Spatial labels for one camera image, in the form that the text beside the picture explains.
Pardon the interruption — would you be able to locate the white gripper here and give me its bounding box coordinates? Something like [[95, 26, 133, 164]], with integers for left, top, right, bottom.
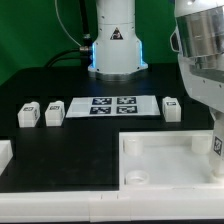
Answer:
[[169, 28, 224, 114]]

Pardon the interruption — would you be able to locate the white square table top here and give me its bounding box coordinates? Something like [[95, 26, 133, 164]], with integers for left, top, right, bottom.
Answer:
[[119, 130, 224, 191]]

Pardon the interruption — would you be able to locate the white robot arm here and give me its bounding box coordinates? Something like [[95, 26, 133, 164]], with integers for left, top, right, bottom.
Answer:
[[88, 0, 224, 113]]

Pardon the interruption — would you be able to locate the tag sheet with markers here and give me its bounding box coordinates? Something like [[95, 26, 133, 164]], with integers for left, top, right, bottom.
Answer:
[[66, 95, 160, 118]]

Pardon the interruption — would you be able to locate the black cable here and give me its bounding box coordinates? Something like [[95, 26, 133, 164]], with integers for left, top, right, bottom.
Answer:
[[44, 0, 94, 68]]

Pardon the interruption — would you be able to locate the thin white cable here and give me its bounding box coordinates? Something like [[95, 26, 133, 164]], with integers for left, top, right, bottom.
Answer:
[[54, 0, 84, 48]]

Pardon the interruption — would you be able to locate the white front rail fixture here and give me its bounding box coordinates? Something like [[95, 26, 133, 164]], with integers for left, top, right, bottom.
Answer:
[[0, 188, 224, 223]]

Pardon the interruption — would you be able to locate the white left bracket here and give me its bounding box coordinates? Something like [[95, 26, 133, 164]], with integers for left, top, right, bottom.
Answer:
[[0, 140, 13, 176]]

